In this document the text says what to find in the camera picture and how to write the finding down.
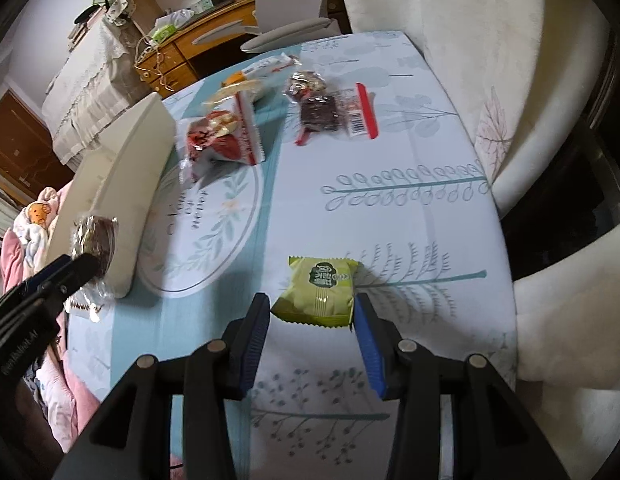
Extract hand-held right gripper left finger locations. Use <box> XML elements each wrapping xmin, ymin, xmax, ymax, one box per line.
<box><xmin>52</xmin><ymin>292</ymin><xmax>271</xmax><ymax>480</ymax></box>

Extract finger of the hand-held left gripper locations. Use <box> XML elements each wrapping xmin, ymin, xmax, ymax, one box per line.
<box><xmin>0</xmin><ymin>255</ymin><xmax>73</xmax><ymax>311</ymax></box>
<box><xmin>20</xmin><ymin>254</ymin><xmax>103</xmax><ymax>311</ymax></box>

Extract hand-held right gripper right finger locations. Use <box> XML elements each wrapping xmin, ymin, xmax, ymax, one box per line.
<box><xmin>354</xmin><ymin>294</ymin><xmax>561</xmax><ymax>480</ymax></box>

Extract dark brown snack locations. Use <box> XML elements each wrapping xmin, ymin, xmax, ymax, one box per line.
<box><xmin>67</xmin><ymin>215</ymin><xmax>120</xmax><ymax>321</ymax></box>

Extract green snack packet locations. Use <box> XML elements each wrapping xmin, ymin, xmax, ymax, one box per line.
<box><xmin>270</xmin><ymin>256</ymin><xmax>365</xmax><ymax>329</ymax></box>

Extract white plastic storage bin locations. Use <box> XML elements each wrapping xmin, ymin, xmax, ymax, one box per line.
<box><xmin>47</xmin><ymin>92</ymin><xmax>177</xmax><ymax>298</ymax></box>

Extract cartoon printed cloth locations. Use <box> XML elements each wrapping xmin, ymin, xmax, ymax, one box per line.
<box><xmin>10</xmin><ymin>186</ymin><xmax>70</xmax><ymax>281</ymax></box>

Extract pink blanket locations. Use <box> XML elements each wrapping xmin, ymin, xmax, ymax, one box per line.
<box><xmin>0</xmin><ymin>180</ymin><xmax>103</xmax><ymax>456</ymax></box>

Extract brown wooden door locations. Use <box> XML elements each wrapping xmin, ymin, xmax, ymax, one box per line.
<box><xmin>0</xmin><ymin>89</ymin><xmax>75</xmax><ymax>201</ymax></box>

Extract printed blue white tablecloth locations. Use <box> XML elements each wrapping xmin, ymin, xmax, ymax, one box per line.
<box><xmin>67</xmin><ymin>31</ymin><xmax>521</xmax><ymax>480</ymax></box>

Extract lace covered cabinet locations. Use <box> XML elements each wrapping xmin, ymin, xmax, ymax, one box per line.
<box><xmin>41</xmin><ymin>17</ymin><xmax>155</xmax><ymax>166</ymax></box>

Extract red and white snack packet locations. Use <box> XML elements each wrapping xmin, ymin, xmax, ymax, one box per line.
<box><xmin>190</xmin><ymin>91</ymin><xmax>267</xmax><ymax>166</ymax></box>

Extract yellow chips packet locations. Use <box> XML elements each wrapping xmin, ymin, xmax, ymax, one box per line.
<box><xmin>205</xmin><ymin>80</ymin><xmax>268</xmax><ymax>108</ymax></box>

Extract dark brown bar clear wrapper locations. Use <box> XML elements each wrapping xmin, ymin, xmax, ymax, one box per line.
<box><xmin>295</xmin><ymin>82</ymin><xmax>381</xmax><ymax>147</ymax></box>

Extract wooden desk with drawers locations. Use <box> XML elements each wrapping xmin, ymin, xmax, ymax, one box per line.
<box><xmin>134</xmin><ymin>0</ymin><xmax>258</xmax><ymax>98</ymax></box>

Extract black hat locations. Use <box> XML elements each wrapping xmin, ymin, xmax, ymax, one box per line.
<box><xmin>74</xmin><ymin>5</ymin><xmax>104</xmax><ymax>25</ymax></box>

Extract floral hanging bag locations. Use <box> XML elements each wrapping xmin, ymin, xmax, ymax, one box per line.
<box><xmin>104</xmin><ymin>0</ymin><xmax>136</xmax><ymax>26</ymax></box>

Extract orange and white snack packet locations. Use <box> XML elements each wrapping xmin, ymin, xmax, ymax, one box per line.
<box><xmin>221</xmin><ymin>54</ymin><xmax>301</xmax><ymax>88</ymax></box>

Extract white plastic bag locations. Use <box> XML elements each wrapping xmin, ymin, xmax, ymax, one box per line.
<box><xmin>154</xmin><ymin>8</ymin><xmax>197</xmax><ymax>28</ymax></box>

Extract red-brown snack in clear wrap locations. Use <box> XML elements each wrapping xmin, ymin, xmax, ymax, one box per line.
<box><xmin>284</xmin><ymin>71</ymin><xmax>328</xmax><ymax>103</ymax></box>

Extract cream floral curtain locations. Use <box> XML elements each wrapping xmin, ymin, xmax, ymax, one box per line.
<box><xmin>332</xmin><ymin>0</ymin><xmax>620</xmax><ymax>480</ymax></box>

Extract white cable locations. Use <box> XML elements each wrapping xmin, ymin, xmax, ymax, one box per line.
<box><xmin>134</xmin><ymin>35</ymin><xmax>175</xmax><ymax>93</ymax></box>

